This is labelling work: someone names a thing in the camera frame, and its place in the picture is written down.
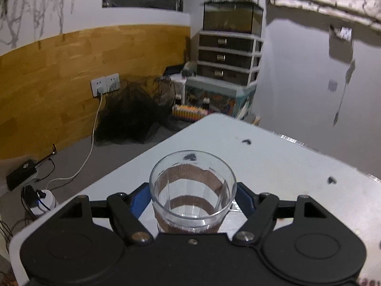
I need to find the clear glass with brown bands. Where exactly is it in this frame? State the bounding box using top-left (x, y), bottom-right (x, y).
top-left (149, 150), bottom-right (237, 234)

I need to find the white storage box with toys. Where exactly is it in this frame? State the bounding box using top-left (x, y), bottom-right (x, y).
top-left (185, 76), bottom-right (256, 119)

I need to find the black box on floor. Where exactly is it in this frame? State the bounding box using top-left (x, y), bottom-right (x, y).
top-left (6, 159), bottom-right (37, 191)

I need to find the white drawer unit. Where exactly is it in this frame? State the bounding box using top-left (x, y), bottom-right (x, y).
top-left (197, 30), bottom-right (263, 87)

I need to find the glass terrarium tank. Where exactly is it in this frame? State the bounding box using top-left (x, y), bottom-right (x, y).
top-left (203, 0), bottom-right (263, 36)

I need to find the white power cable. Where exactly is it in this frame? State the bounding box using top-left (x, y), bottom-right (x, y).
top-left (44, 93), bottom-right (105, 191)

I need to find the white wall socket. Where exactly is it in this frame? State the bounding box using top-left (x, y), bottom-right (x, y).
top-left (90, 73), bottom-right (120, 97)

